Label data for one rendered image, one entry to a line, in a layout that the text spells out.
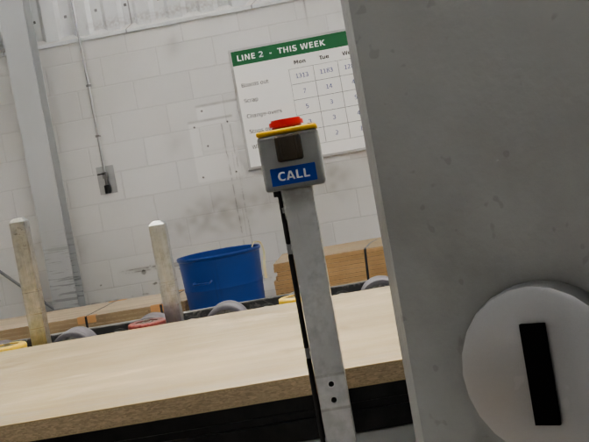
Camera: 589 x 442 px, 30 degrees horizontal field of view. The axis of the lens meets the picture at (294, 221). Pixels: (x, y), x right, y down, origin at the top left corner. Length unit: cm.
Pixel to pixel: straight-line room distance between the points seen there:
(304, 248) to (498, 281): 110
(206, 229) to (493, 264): 848
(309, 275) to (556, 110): 111
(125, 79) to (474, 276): 860
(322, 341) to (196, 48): 745
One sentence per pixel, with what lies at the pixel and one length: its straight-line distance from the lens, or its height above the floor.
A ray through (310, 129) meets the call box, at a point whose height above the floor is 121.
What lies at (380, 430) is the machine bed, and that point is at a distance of 154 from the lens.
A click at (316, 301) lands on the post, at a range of 128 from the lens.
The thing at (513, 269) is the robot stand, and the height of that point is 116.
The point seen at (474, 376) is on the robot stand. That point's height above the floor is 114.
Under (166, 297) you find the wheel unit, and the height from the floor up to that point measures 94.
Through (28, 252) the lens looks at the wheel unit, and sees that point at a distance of 246.
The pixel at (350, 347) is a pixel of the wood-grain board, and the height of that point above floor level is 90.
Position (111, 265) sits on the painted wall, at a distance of 885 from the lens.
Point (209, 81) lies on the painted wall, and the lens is 864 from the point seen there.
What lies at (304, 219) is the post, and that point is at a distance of 127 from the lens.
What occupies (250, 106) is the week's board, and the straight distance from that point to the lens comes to 856.
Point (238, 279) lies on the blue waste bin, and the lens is 689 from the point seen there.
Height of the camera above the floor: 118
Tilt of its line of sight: 3 degrees down
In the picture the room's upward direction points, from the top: 10 degrees counter-clockwise
